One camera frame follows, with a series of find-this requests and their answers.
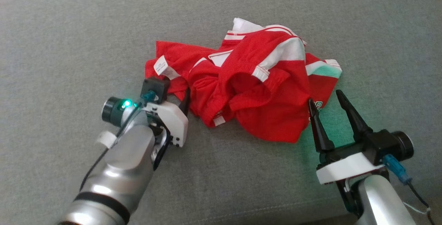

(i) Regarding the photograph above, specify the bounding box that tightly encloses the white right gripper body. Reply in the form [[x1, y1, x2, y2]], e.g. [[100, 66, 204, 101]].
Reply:
[[316, 134, 385, 185]]

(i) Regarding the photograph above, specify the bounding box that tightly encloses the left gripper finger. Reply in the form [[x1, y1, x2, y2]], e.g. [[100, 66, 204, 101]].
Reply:
[[179, 86, 191, 117]]

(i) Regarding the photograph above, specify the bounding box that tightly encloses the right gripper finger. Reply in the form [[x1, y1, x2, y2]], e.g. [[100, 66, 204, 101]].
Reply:
[[336, 89, 373, 142], [308, 98, 335, 153]]

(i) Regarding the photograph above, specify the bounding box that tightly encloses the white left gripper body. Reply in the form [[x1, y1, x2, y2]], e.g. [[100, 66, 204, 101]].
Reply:
[[143, 101, 190, 170]]

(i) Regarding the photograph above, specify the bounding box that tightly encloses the red garment with striped trim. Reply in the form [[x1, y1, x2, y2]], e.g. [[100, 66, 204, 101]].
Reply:
[[144, 17, 343, 144]]

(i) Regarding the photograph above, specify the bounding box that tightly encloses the right arm cable blue connector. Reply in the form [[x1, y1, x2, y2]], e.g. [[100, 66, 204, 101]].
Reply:
[[383, 154, 436, 225]]

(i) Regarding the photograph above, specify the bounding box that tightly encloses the white cable strap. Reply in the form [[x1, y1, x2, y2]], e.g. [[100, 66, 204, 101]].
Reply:
[[96, 131, 118, 149]]

